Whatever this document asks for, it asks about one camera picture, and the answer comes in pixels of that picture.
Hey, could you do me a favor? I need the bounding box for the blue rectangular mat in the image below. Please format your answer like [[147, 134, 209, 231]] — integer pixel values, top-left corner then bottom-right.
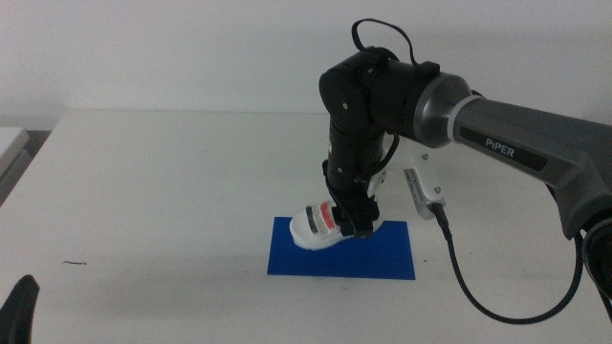
[[266, 216, 416, 281]]

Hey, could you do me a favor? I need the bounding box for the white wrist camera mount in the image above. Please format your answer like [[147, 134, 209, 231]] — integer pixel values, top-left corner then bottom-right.
[[366, 136, 445, 207]]

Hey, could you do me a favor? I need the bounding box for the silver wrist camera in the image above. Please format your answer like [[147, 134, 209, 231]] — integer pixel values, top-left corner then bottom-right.
[[403, 166, 448, 222]]

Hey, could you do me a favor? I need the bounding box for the white sandal with coloured straps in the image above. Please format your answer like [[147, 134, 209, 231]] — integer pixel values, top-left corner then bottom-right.
[[289, 201, 384, 252]]

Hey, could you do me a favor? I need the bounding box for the black braided camera cable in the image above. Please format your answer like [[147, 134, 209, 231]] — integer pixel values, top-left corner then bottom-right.
[[431, 203, 587, 327]]

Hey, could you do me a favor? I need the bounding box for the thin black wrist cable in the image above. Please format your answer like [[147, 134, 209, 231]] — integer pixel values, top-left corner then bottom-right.
[[350, 17, 442, 81]]

